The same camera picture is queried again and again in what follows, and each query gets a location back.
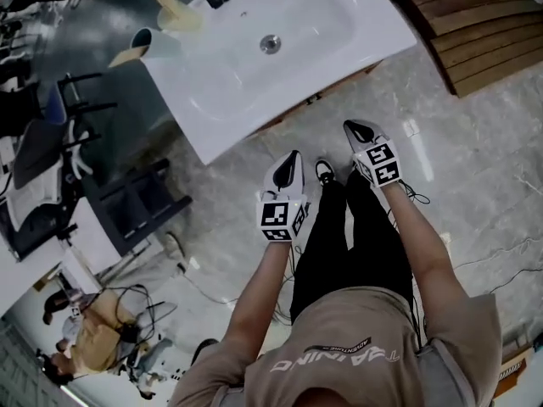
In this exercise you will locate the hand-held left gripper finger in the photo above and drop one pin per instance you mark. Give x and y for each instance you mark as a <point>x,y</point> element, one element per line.
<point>275,176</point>
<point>296,176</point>

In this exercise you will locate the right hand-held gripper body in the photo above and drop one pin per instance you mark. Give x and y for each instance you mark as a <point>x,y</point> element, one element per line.
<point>382,163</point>

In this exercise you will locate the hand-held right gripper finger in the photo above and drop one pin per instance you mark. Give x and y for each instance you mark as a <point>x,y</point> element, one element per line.
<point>354,140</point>
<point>373,136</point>

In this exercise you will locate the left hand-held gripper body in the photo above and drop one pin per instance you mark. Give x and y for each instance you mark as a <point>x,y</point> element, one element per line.
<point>278,219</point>

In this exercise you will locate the person's left forearm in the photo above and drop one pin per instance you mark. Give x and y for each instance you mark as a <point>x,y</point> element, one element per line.
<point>263,286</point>

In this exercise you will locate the person's right forearm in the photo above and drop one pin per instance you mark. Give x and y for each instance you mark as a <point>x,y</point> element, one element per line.
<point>418,231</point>

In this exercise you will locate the wooden sink cabinet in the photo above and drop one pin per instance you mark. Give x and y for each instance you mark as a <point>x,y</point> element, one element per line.
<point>372,68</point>

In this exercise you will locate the person's black and white shoe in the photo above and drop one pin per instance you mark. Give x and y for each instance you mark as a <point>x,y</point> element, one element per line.
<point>324,172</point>

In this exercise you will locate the person's black trousers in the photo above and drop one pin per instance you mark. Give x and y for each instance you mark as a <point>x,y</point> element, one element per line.
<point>352,248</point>

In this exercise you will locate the white ceramic sink basin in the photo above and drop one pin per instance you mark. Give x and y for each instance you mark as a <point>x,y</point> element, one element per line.
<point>275,79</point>

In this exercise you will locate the wooden slatted platform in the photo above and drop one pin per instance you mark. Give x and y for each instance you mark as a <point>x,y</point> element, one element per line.
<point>479,28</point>

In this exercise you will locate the person's beige t-shirt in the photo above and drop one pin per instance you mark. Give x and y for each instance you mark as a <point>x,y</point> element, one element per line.
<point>360,363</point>

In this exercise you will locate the white cup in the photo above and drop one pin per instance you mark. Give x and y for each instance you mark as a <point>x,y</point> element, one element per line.
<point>163,45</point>

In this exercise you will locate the wooden stick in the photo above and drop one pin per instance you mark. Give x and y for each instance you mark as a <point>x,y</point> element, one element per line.
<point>125,57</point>

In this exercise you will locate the white mesh chair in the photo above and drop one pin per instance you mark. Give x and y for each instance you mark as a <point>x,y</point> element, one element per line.
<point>29,204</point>

